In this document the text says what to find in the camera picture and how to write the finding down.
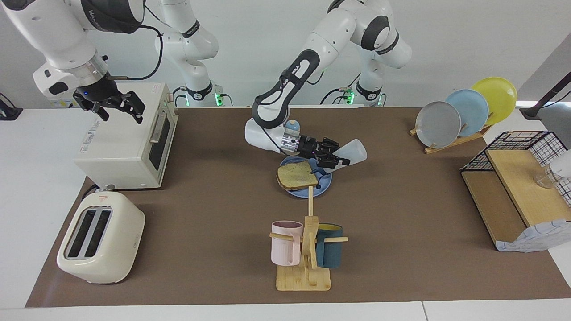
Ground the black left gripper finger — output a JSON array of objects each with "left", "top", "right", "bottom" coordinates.
[
  {"left": 319, "top": 156, "right": 351, "bottom": 170},
  {"left": 318, "top": 137, "right": 340, "bottom": 154}
]

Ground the squeeze bottle with navy cap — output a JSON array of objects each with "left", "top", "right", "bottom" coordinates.
[{"left": 311, "top": 139, "right": 368, "bottom": 179}]

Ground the slice of brown bread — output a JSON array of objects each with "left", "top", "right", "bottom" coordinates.
[{"left": 276, "top": 160, "right": 320, "bottom": 191}]

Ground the grey plate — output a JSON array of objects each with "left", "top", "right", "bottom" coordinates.
[{"left": 415, "top": 101, "right": 462, "bottom": 149}]

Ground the light blue plate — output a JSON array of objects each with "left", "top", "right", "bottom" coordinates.
[{"left": 445, "top": 89, "right": 490, "bottom": 137}]

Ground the yellow plate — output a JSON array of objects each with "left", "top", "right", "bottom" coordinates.
[{"left": 471, "top": 77, "right": 518, "bottom": 126}]

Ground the white toaster oven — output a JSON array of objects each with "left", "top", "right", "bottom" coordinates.
[{"left": 74, "top": 82, "right": 179, "bottom": 190}]

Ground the dark green mug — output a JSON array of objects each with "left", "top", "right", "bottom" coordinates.
[{"left": 316, "top": 224, "right": 343, "bottom": 269}]

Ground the black table clamp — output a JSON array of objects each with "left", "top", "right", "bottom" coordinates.
[{"left": 0, "top": 92, "right": 24, "bottom": 121}]

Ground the pink mug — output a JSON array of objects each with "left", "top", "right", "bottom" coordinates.
[{"left": 271, "top": 221, "right": 304, "bottom": 267}]

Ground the wooden dish rack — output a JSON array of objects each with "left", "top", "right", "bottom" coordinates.
[{"left": 410, "top": 111, "right": 493, "bottom": 155}]

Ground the wooden mug tree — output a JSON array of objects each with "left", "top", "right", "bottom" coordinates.
[{"left": 269, "top": 186, "right": 348, "bottom": 292}]

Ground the cream two-slot toaster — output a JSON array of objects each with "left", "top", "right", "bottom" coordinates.
[{"left": 57, "top": 189, "right": 146, "bottom": 284}]

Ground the brown table mat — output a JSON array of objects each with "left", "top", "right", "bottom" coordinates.
[{"left": 25, "top": 106, "right": 571, "bottom": 308}]

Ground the wooden shelf unit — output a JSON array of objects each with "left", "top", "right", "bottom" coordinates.
[{"left": 459, "top": 131, "right": 571, "bottom": 252}]

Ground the clear glass cup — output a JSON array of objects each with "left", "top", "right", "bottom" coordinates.
[{"left": 534, "top": 171, "right": 557, "bottom": 189}]

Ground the marble patterned cloth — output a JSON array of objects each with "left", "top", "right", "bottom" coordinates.
[{"left": 495, "top": 218, "right": 571, "bottom": 253}]

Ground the white rounded object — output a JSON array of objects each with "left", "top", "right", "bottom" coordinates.
[{"left": 549, "top": 149, "right": 571, "bottom": 179}]

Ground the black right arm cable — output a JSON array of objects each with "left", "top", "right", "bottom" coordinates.
[{"left": 107, "top": 0, "right": 165, "bottom": 82}]

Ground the black camera stand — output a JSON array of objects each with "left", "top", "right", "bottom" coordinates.
[{"left": 520, "top": 71, "right": 571, "bottom": 120}]

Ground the black wire basket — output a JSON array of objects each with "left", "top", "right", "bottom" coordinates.
[{"left": 459, "top": 131, "right": 571, "bottom": 206}]

